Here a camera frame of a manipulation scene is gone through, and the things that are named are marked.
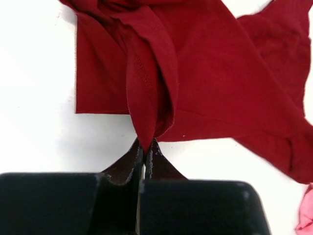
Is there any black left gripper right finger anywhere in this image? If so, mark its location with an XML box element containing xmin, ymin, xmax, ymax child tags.
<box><xmin>139</xmin><ymin>141</ymin><xmax>270</xmax><ymax>235</ymax></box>

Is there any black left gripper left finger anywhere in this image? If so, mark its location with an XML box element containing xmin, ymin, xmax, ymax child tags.
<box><xmin>0</xmin><ymin>141</ymin><xmax>143</xmax><ymax>235</ymax></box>

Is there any pink t shirt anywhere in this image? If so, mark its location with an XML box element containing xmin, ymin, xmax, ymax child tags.
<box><xmin>295</xmin><ymin>183</ymin><xmax>313</xmax><ymax>235</ymax></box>

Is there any dark red t shirt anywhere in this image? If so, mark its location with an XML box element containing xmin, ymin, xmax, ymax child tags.
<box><xmin>63</xmin><ymin>0</ymin><xmax>313</xmax><ymax>184</ymax></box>

